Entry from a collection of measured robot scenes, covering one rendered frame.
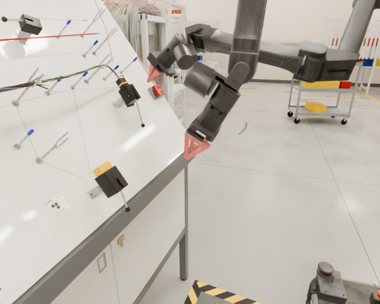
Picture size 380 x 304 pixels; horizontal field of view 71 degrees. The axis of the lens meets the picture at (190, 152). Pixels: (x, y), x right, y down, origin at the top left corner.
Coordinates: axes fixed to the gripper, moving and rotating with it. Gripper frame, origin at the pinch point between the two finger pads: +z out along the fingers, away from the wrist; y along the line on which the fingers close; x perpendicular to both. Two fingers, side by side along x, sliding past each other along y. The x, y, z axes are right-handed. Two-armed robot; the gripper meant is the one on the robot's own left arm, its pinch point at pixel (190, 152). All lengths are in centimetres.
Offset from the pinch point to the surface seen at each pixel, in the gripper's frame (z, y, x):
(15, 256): 23.9, 32.5, -17.2
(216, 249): 93, -77, 48
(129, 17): -3, -87, -70
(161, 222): 48, -23, 5
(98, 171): 13.0, 11.1, -16.4
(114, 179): 12.9, 10.4, -12.1
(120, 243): 39.0, 4.3, -3.0
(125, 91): 4.1, -18.8, -29.6
